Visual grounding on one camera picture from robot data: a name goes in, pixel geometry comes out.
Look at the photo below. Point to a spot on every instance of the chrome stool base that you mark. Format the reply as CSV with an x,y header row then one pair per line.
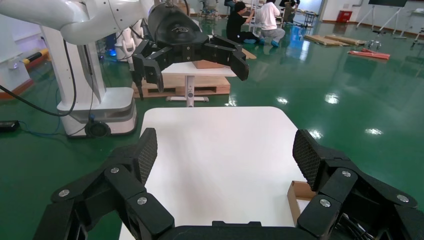
x,y
374,41

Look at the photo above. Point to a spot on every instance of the red box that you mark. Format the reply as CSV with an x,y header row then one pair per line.
x,y
344,16

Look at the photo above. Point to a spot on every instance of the red flat strips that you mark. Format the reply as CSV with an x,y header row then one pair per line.
x,y
369,54

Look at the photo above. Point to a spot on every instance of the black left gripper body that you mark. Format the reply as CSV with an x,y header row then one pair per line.
x,y
175,30

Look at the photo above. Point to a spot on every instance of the white humanoid robot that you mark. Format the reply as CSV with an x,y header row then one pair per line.
x,y
127,43

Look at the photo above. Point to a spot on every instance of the crouching person in black shirt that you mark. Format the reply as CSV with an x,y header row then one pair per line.
x,y
236,26

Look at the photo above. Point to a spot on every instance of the yellow black bumper post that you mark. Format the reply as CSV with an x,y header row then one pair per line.
x,y
34,57

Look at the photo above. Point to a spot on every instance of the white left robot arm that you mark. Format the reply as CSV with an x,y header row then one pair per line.
x,y
92,16

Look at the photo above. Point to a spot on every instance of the white robot column and base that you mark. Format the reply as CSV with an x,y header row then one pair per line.
x,y
109,106

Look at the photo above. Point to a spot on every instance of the crouching person in white shirt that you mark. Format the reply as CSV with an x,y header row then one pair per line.
x,y
270,23

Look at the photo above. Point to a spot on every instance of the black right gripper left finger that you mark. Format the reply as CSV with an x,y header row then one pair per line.
x,y
122,179

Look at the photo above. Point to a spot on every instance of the small white pedestal table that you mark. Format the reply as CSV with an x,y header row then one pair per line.
x,y
188,71

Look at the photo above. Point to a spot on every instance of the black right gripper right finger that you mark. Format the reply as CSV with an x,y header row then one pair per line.
x,y
338,180

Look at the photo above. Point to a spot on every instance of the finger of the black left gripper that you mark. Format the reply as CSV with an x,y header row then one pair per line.
x,y
152,59
228,53

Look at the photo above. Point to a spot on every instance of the flat cardboard plank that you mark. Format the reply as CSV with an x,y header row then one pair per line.
x,y
348,39
323,40

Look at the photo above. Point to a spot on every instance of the black power brick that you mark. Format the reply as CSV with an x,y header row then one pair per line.
x,y
8,126

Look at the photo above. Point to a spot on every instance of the white tripod stand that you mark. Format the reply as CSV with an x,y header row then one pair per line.
x,y
384,20

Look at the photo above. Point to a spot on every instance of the open brown cardboard box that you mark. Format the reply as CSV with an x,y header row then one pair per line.
x,y
299,190

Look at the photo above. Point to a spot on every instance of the white printed paper sheet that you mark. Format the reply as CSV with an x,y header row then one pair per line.
x,y
303,205

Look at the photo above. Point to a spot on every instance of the wooden pallet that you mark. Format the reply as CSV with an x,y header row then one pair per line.
x,y
212,86

